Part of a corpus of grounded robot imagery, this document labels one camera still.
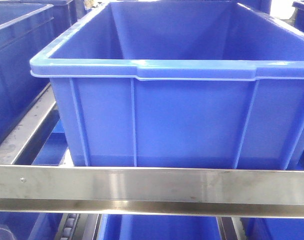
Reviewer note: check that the blue plastic bin centre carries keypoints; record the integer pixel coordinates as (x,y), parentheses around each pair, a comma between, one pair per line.
(180,84)

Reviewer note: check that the blue plastic bin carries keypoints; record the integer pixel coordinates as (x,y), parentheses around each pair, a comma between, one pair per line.
(26,27)
(299,22)
(180,84)

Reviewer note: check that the blue plastic bin left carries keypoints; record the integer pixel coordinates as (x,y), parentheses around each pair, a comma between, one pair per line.
(26,27)

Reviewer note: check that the blue plastic bin right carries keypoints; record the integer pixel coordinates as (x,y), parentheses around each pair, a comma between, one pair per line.
(299,22)

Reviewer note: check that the stainless steel shelf rail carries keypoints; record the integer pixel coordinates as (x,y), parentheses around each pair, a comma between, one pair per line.
(154,191)

